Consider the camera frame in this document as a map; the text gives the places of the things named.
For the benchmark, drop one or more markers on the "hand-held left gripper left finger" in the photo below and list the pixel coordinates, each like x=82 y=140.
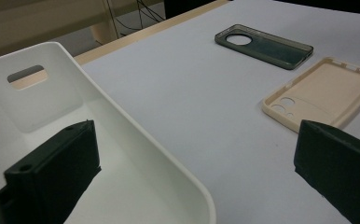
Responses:
x=53 y=168

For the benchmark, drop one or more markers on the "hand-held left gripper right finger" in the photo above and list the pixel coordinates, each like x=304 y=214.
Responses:
x=339 y=168

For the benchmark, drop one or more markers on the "beige phone case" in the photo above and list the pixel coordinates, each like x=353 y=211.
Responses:
x=324 y=90

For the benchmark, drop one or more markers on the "white plastic storage bin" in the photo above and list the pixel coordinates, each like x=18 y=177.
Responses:
x=137 y=174

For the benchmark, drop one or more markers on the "dark translucent phone case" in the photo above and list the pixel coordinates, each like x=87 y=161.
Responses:
x=277 y=51

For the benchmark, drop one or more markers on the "white table sheet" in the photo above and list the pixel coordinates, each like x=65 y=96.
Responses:
x=184 y=93

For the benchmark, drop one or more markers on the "black curtain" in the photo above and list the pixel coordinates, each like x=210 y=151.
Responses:
x=187 y=6

